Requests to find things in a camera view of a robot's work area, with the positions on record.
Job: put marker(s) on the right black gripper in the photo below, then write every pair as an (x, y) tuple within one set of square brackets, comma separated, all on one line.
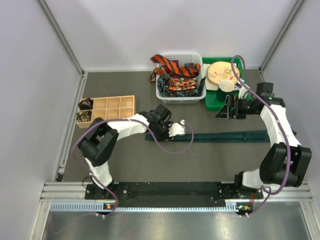
[(226, 113)]

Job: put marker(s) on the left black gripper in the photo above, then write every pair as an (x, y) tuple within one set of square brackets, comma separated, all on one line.
[(165, 136)]

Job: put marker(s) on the dark teal necktie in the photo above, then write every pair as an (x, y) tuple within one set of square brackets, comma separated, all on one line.
[(254, 136)]

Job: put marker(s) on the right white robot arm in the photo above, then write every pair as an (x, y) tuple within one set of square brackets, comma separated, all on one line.
[(287, 161)]

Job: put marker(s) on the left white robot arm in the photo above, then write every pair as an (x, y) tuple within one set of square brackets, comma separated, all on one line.
[(97, 146)]

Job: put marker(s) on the green plastic tray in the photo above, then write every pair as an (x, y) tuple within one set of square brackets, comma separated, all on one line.
[(211, 101)]

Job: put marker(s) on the green white mug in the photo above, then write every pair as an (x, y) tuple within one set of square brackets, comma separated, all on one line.
[(225, 87)]

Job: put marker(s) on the floral patterned tie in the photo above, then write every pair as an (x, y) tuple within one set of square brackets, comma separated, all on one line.
[(175, 86)]

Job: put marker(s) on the beige patterned plate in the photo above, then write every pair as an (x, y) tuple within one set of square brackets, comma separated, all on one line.
[(220, 71)]

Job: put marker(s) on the wooden compartment box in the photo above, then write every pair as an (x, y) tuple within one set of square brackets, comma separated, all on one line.
[(115, 107)]

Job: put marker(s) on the orange navy striped tie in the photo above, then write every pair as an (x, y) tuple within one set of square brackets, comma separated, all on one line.
[(175, 69)]

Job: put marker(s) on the white plastic basket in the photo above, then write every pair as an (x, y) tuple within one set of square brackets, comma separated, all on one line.
[(185, 59)]

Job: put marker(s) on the dark red rolled tie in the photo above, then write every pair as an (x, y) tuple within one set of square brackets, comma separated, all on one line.
[(86, 104)]

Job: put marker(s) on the brown patterned rolled tie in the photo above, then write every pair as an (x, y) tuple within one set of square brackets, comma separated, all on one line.
[(84, 116)]

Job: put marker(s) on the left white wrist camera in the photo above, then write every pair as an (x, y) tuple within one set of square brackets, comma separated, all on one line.
[(177, 128)]

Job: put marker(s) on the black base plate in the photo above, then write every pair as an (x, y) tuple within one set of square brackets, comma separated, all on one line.
[(180, 194)]

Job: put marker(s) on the slotted cable duct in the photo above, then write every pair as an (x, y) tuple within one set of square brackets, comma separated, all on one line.
[(102, 207)]

